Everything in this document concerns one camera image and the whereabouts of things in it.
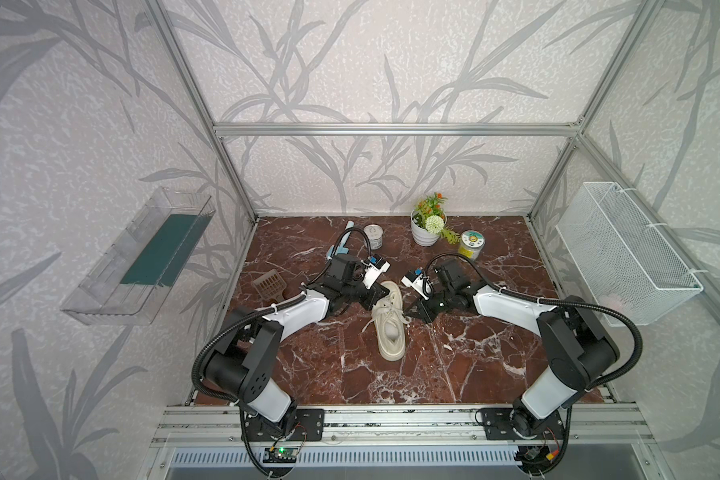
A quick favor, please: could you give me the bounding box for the left green circuit board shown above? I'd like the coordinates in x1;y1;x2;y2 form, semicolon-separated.
263;447;300;464

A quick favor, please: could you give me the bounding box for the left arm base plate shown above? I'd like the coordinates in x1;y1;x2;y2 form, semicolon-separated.
242;407;326;442

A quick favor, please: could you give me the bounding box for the aluminium frame crossbar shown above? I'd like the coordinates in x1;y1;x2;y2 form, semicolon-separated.
213;122;578;138

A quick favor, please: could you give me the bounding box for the cream white sneaker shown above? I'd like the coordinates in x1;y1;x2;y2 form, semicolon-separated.
372;281;409;361

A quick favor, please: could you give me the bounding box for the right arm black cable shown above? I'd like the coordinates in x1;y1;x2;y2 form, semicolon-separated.
424;252;644;391

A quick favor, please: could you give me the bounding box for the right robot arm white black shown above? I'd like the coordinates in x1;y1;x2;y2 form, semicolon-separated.
402;254;620;439

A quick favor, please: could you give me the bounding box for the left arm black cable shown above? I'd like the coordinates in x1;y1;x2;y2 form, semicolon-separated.
190;226;373;403

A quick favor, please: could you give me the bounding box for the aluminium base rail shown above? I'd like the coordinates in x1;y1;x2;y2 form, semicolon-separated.
150;403;655;448

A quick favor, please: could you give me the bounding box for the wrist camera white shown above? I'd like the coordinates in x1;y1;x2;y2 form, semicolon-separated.
363;256;390;290
401;268;433;300

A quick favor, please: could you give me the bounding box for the white wire mesh basket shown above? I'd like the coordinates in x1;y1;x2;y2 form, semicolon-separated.
556;182;704;326

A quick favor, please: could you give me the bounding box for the light blue plastic trowel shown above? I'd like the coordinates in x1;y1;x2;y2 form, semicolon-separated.
326;232;350;260

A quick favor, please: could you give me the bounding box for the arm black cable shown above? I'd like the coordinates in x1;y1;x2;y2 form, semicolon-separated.
424;252;644;391
190;226;373;403

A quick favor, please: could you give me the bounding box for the white pot with flowers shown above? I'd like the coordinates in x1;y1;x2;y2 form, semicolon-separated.
411;192;460;247

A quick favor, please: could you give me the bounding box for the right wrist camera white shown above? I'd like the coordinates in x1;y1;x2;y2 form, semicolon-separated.
401;268;433;300

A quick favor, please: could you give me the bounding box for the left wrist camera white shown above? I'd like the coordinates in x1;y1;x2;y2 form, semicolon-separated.
363;256;390;290

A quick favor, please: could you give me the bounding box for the clear plastic wall shelf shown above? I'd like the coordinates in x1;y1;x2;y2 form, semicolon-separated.
61;187;216;326

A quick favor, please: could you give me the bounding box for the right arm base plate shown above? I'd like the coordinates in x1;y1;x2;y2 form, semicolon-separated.
475;407;565;440

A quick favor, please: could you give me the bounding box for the yellow sunflower seed can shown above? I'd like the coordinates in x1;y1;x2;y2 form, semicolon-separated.
458;230;485;260

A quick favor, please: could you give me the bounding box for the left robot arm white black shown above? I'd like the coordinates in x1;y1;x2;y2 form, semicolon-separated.
191;254;390;434

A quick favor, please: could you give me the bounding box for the small silver tin can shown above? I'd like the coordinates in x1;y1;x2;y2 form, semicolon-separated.
363;224;383;250

